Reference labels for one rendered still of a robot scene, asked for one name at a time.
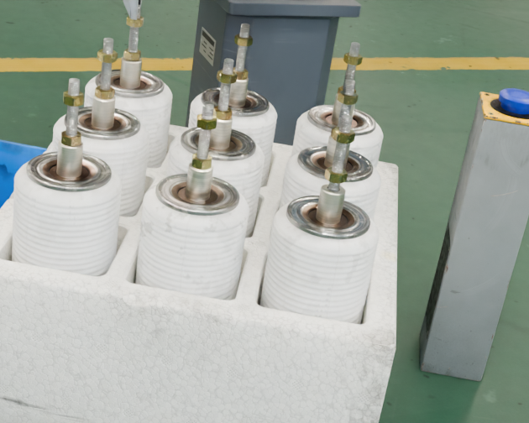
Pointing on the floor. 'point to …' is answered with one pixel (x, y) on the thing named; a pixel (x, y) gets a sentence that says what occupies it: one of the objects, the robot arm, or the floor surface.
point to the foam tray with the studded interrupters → (180, 335)
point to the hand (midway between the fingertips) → (129, 0)
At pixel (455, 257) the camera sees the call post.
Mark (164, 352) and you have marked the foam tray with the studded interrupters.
